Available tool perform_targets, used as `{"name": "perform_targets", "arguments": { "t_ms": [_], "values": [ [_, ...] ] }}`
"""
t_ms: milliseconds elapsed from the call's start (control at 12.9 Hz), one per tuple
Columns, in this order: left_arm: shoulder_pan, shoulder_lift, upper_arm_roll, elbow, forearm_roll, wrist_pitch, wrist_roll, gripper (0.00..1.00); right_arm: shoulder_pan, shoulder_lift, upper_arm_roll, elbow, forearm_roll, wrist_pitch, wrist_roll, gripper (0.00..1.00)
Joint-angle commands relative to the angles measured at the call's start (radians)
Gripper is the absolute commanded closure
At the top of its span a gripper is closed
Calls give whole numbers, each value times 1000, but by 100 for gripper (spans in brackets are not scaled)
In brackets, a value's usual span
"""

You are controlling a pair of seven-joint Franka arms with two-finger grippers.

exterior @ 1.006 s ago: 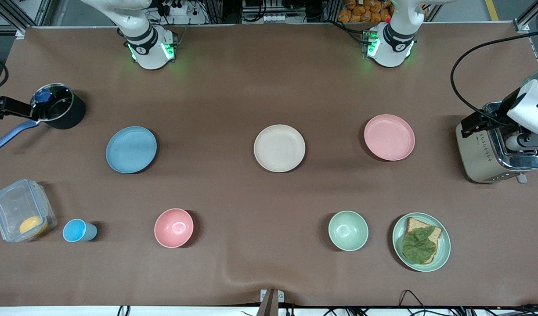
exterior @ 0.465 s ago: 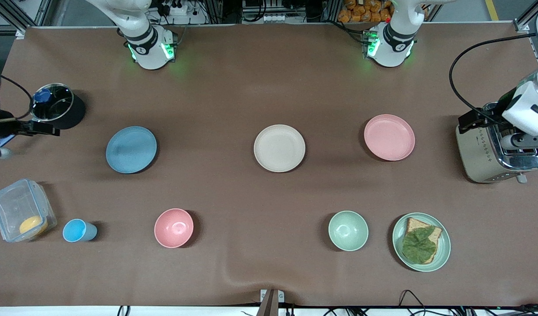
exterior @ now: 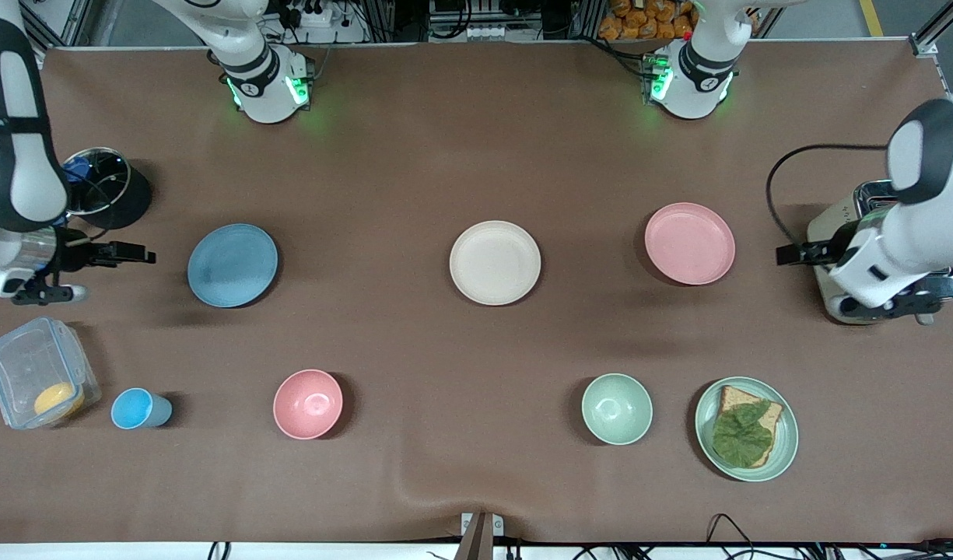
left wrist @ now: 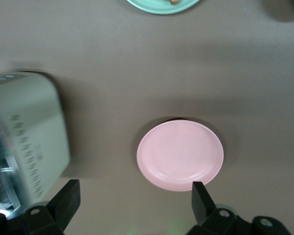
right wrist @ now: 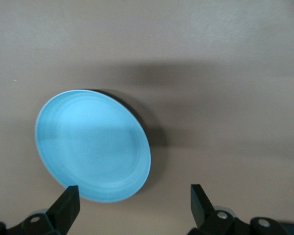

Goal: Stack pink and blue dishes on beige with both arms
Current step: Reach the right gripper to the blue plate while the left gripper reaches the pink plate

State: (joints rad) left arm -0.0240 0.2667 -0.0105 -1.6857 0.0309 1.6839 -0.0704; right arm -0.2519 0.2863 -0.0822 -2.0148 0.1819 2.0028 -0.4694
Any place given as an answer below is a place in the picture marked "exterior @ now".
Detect black toaster cable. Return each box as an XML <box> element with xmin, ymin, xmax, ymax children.
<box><xmin>766</xmin><ymin>142</ymin><xmax>889</xmax><ymax>254</ymax></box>

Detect beige chrome toaster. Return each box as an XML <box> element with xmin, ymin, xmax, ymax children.
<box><xmin>805</xmin><ymin>180</ymin><xmax>953</xmax><ymax>326</ymax></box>

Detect toasted bread slice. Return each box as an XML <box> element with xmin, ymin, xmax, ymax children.
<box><xmin>713</xmin><ymin>385</ymin><xmax>784</xmax><ymax>468</ymax></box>

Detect clear plastic lidded container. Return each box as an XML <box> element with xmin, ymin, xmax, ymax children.
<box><xmin>0</xmin><ymin>317</ymin><xmax>102</xmax><ymax>430</ymax></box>

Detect beige plate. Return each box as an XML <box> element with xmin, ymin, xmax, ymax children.
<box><xmin>449</xmin><ymin>220</ymin><xmax>542</xmax><ymax>306</ymax></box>

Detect pink plate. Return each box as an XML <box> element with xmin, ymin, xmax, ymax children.
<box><xmin>644</xmin><ymin>202</ymin><xmax>737</xmax><ymax>286</ymax></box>

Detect brown table cover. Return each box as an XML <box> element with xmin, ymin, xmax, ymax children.
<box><xmin>0</xmin><ymin>39</ymin><xmax>953</xmax><ymax>545</ymax></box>

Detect green lettuce leaf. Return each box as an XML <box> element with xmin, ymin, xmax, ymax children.
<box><xmin>712</xmin><ymin>401</ymin><xmax>774</xmax><ymax>469</ymax></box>

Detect green plate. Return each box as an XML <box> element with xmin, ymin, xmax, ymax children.
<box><xmin>695</xmin><ymin>376</ymin><xmax>800</xmax><ymax>483</ymax></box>

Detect pink bowl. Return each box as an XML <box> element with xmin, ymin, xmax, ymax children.
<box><xmin>272</xmin><ymin>369</ymin><xmax>344</xmax><ymax>441</ymax></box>

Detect orange round food piece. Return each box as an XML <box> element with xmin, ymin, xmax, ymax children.
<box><xmin>34</xmin><ymin>381</ymin><xmax>86</xmax><ymax>418</ymax></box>

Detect orange snack bags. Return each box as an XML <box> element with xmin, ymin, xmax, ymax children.
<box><xmin>598</xmin><ymin>0</ymin><xmax>695</xmax><ymax>41</ymax></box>

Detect blue plate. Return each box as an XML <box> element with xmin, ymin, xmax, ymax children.
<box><xmin>187</xmin><ymin>223</ymin><xmax>279</xmax><ymax>309</ymax></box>

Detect blue cup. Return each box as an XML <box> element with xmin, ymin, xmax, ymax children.
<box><xmin>110</xmin><ymin>387</ymin><xmax>173</xmax><ymax>431</ymax></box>

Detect aluminium frame profile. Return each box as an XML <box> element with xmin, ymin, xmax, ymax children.
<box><xmin>910</xmin><ymin>0</ymin><xmax>953</xmax><ymax>58</ymax></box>
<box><xmin>21</xmin><ymin>0</ymin><xmax>96</xmax><ymax>49</ymax></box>

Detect black cylindrical holder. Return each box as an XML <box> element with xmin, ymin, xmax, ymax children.
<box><xmin>62</xmin><ymin>146</ymin><xmax>153</xmax><ymax>231</ymax></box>

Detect white power strip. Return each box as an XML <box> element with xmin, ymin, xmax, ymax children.
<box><xmin>284</xmin><ymin>0</ymin><xmax>346</xmax><ymax>29</ymax></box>

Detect green bowl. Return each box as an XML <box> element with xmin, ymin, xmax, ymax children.
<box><xmin>581</xmin><ymin>373</ymin><xmax>653</xmax><ymax>446</ymax></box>

